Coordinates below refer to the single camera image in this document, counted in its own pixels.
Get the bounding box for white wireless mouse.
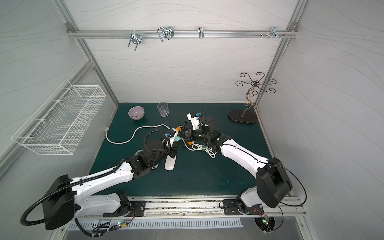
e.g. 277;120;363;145
165;156;176;171

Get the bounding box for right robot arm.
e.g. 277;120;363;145
178;113;293;215

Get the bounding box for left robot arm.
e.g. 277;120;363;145
20;129;178;230

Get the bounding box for orange power strip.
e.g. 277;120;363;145
176;126;195;142

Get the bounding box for brown metal jewelry stand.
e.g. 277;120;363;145
228;72;277;124

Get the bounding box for pink bowl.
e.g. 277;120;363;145
128;106;145;121

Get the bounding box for clear glass cup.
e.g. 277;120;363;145
157;102;169;118

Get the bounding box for metal clamp hook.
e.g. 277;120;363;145
157;27;175;42

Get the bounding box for metal u-bolt hook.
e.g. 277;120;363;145
128;31;142;51

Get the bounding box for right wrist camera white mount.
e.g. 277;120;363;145
187;113;201;130

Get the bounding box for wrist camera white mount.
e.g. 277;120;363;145
166;128;179;148
187;113;201;130

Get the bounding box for white power strip cable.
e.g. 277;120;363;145
104;123;217;159

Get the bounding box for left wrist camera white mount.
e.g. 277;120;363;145
166;128;179;148

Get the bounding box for white wire basket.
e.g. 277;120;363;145
11;80;106;155

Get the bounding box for white vented cable duct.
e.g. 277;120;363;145
67;218;244;231

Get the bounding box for small metal ring hook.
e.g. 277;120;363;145
198;27;204;39

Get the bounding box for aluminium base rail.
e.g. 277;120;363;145
75;194;307;219

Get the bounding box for right metal bracket hook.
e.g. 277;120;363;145
260;27;287;39

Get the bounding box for aluminium crossbar rail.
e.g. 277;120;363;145
67;29;299;40

